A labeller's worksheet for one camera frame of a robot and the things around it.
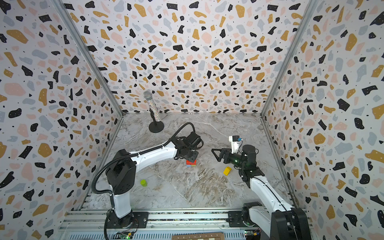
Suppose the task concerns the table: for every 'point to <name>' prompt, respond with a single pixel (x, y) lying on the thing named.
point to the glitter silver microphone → (148, 95)
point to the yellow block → (227, 170)
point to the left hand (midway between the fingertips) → (193, 153)
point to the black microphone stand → (155, 126)
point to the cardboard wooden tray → (216, 236)
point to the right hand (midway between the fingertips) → (215, 148)
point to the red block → (190, 163)
